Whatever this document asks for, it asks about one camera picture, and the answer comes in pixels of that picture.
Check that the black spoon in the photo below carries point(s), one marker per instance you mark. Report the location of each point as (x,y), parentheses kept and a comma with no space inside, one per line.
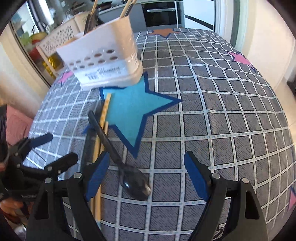
(131,179)

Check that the beige perforated storage rack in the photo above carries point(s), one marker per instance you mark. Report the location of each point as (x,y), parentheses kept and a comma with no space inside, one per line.
(62,34)

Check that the black built-in oven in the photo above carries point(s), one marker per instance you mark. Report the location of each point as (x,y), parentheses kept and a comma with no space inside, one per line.
(162,13)

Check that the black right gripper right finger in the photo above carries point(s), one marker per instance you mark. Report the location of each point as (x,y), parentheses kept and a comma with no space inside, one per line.
(232,210)

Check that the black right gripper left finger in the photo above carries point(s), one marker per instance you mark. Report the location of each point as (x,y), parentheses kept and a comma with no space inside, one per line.
(48,219)

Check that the white plastic utensil caddy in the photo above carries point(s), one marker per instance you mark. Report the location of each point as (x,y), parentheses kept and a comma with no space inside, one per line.
(104,57)

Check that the grey checked tablecloth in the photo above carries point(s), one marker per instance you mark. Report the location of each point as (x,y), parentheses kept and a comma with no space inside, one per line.
(200,95)

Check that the patterned yellow chopstick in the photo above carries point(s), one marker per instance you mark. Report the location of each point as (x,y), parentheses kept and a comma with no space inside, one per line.
(98,148)

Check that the white refrigerator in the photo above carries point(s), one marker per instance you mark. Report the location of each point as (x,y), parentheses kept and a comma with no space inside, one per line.
(199,14)

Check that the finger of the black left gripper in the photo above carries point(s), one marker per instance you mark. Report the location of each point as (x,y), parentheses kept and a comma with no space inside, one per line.
(21,149)
(53,170)

